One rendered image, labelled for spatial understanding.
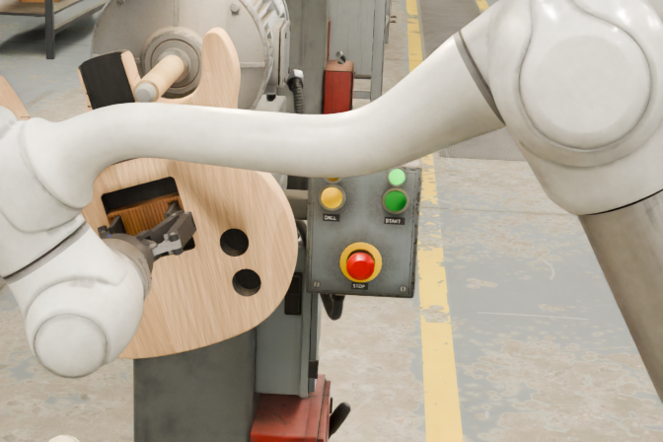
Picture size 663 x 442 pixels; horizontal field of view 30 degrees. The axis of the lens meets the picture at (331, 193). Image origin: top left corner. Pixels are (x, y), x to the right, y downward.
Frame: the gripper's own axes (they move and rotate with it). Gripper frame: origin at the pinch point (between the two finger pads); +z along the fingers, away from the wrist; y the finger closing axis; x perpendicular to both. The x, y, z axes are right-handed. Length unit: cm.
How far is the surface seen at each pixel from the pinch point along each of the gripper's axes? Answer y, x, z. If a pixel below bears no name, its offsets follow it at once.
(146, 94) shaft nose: 5.7, 16.6, -4.4
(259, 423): -2, -47, 37
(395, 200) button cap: 30.4, -9.4, 17.1
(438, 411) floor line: 18, -115, 173
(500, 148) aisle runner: 61, -123, 490
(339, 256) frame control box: 20.7, -15.7, 17.8
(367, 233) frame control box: 25.4, -13.3, 17.7
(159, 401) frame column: -17, -38, 35
